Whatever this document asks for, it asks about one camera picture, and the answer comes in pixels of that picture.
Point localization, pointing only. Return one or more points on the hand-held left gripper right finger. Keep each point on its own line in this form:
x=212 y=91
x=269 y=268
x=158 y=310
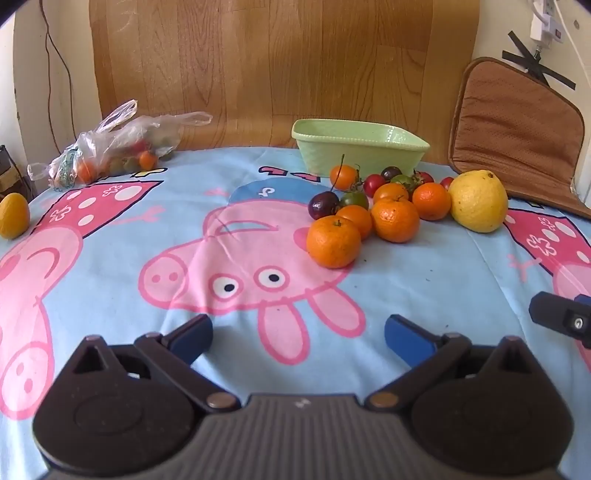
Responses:
x=406 y=336

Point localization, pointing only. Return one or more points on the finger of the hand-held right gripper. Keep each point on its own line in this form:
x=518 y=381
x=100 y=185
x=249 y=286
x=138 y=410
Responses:
x=556 y=311

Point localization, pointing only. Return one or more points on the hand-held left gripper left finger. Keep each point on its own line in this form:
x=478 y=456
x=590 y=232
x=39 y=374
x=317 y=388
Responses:
x=193 y=336

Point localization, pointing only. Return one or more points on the large mandarin orange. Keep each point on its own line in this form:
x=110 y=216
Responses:
x=333 y=242

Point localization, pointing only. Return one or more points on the yellow lemon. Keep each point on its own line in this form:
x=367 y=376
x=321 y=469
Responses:
x=479 y=201

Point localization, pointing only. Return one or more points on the green tomato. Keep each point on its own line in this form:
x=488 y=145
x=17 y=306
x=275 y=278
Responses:
x=354 y=199
x=405 y=181

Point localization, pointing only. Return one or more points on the dark purple plum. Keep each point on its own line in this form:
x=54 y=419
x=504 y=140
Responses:
x=391 y=173
x=323 y=205

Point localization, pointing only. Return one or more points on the red cherry tomato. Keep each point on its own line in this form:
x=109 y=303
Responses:
x=425 y=177
x=446 y=182
x=373 y=184

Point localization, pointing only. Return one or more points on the orange tomato with stem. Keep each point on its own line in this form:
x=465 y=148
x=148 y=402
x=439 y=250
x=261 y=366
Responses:
x=343 y=177

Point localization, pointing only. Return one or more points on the green plastic basin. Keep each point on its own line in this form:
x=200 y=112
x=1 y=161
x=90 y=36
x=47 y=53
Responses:
x=360 y=145

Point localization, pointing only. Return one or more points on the printed cartoon blanket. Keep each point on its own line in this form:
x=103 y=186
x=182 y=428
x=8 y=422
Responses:
x=184 y=258

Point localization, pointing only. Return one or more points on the brown seat cushion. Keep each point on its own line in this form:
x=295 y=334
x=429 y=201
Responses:
x=515 y=134

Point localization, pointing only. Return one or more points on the clear plastic bag of produce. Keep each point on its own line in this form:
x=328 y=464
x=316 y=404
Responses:
x=108 y=152

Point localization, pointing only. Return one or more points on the yellow orange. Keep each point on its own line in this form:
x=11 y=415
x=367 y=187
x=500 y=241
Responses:
x=13 y=215

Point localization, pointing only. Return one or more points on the black tape strip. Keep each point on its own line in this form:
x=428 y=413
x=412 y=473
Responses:
x=528 y=57
x=545 y=73

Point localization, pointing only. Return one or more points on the cardboard box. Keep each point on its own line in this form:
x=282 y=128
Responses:
x=7 y=168

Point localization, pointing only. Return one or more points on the wood pattern vinyl sheet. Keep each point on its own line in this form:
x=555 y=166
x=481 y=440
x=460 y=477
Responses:
x=277 y=69

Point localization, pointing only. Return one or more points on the white power strip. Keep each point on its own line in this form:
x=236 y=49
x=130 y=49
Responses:
x=547 y=21

